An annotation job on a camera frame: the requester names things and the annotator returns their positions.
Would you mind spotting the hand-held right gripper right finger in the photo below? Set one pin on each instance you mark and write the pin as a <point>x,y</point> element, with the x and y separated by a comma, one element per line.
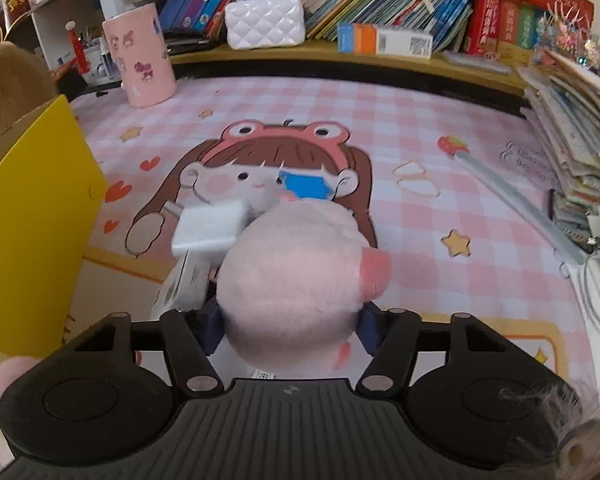
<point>371,332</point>

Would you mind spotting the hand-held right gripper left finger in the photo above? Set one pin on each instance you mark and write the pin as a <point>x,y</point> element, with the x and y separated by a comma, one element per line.
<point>211,332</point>

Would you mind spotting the small white carton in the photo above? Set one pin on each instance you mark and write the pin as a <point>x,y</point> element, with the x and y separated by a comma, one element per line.
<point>180,285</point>

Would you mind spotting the pink pig plush toy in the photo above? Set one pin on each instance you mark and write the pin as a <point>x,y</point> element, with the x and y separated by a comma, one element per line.
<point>290,285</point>

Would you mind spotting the white charger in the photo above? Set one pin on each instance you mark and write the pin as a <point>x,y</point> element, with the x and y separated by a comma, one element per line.
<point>207,232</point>

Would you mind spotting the blue plastic packet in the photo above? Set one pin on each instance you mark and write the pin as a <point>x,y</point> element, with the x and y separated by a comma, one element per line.
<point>305,186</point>

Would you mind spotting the yellow cardboard box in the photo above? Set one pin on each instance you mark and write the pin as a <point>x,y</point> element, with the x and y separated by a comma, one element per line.
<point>30,240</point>

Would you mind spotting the pink chick plush toy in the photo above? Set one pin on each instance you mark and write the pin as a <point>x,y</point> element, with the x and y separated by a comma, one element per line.
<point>2,390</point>

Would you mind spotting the pink checked table mat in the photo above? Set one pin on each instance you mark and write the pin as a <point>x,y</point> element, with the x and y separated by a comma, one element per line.
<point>455,285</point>

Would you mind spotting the clear ruler with strawberry end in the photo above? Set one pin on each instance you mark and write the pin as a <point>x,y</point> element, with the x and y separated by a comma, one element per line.
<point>520,200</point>

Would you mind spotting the wooden bookshelf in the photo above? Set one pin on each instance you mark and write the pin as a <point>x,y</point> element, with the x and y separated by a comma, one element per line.
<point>330,60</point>

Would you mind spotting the stack of papers and booklets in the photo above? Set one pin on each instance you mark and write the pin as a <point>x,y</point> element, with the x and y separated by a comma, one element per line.
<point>575,135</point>

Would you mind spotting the pink cylinder container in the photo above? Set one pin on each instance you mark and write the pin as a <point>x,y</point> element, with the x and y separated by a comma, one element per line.
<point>140,55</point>

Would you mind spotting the blue orange white box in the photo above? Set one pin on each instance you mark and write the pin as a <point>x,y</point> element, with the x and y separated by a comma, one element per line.
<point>380,40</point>

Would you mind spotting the white pen holder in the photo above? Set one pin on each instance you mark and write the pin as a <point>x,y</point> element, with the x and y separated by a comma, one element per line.
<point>102,60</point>

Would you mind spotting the white quilted handbag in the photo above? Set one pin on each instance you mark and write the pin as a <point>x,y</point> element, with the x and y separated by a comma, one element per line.
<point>265,22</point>

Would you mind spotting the tan fluffy cat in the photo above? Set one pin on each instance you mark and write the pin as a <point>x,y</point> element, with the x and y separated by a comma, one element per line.
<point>10,90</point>

